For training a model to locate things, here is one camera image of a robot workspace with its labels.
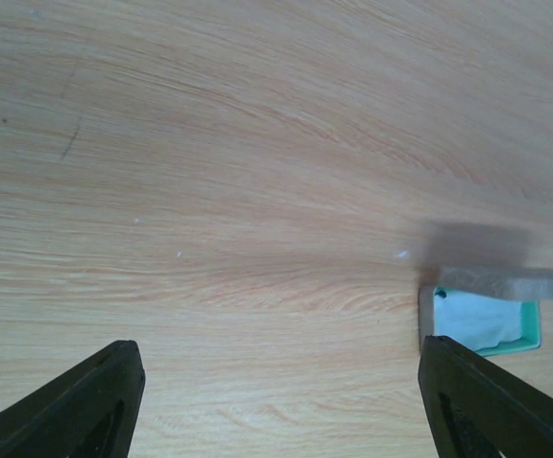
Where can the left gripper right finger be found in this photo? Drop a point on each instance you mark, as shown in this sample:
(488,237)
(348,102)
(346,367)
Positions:
(477,409)

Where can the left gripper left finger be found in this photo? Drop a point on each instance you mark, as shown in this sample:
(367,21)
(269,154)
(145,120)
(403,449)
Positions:
(89,411)

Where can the light blue cleaning cloth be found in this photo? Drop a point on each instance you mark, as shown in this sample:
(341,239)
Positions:
(476,321)

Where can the grey glasses case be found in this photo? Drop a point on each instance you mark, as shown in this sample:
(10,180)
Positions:
(531,286)

